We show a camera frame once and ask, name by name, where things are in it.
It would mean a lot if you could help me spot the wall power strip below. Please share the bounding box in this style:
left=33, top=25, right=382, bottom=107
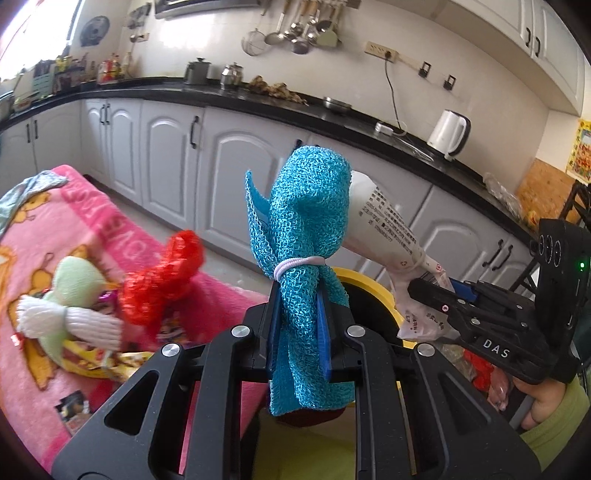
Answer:
left=363, top=41, right=399, bottom=63

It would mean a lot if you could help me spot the small photo card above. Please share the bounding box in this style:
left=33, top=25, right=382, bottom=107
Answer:
left=54, top=390, right=92, bottom=436

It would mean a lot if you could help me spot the light green knitted cloth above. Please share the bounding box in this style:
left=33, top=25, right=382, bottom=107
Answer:
left=39, top=256, right=107, bottom=367

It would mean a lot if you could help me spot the ginger roots pile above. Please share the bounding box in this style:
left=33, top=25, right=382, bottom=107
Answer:
left=246, top=75, right=308, bottom=106

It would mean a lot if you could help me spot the white electric kettle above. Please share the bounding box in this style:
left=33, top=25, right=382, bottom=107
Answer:
left=427, top=109, right=472, bottom=161

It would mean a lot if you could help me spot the range hood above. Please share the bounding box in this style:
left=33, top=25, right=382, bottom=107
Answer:
left=154, top=0, right=263, bottom=19

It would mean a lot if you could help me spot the wall fan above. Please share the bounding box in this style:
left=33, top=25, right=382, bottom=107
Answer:
left=79, top=15, right=110, bottom=47

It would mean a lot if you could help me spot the hanging mesh strainer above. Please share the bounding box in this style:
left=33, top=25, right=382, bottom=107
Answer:
left=240, top=28, right=269, bottom=57

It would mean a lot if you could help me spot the clear plastic bag on counter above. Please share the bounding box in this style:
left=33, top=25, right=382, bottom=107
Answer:
left=483, top=172, right=523, bottom=221

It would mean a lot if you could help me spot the white foam net sleeve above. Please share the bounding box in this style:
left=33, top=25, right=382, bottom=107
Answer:
left=16, top=295, right=123, bottom=351

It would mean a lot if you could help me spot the pink cartoon blanket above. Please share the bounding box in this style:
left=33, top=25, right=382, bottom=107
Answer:
left=1, top=165, right=267, bottom=479

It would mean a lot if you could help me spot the yellow rimmed trash bin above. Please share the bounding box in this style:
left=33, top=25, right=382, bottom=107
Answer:
left=332, top=267, right=416, bottom=349

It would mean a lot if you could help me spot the green sleeve forearm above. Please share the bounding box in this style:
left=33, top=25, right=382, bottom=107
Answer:
left=520, top=378, right=590, bottom=470

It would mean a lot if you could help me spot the steel bowl on counter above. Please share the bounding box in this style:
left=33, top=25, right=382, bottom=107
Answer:
left=322, top=96, right=352, bottom=115

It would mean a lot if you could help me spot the red mesh net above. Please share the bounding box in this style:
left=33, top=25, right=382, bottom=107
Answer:
left=118, top=230, right=204, bottom=332

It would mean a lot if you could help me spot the steel kettle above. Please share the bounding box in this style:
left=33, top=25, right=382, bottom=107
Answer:
left=219, top=62, right=243, bottom=89

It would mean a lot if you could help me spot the dark metal pot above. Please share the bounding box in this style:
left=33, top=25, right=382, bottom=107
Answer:
left=183, top=57, right=211, bottom=86

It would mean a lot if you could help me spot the blue knitted mesh cloth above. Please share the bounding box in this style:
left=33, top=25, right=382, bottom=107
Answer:
left=245, top=145, right=355, bottom=416

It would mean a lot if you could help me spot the person's right hand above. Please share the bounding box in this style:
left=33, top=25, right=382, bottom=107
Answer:
left=488, top=369, right=566, bottom=430

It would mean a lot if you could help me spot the light blue cloth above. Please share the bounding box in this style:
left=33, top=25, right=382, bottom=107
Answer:
left=0, top=170, right=68, bottom=236

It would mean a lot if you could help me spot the black counter top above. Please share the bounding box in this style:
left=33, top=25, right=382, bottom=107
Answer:
left=1, top=77, right=535, bottom=245

